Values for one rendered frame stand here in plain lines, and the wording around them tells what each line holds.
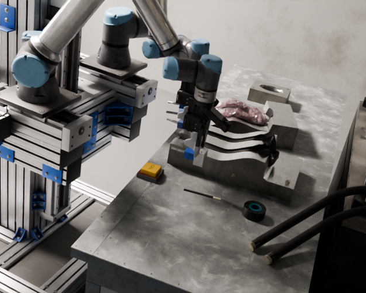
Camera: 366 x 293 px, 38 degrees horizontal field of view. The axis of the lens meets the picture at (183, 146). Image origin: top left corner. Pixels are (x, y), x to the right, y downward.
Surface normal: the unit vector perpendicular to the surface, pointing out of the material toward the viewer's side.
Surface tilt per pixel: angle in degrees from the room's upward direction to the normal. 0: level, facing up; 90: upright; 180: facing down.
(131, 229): 0
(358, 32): 90
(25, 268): 0
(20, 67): 97
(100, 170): 0
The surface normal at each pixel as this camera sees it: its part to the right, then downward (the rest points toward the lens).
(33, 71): -0.01, 0.58
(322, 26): -0.44, 0.36
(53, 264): 0.16, -0.87
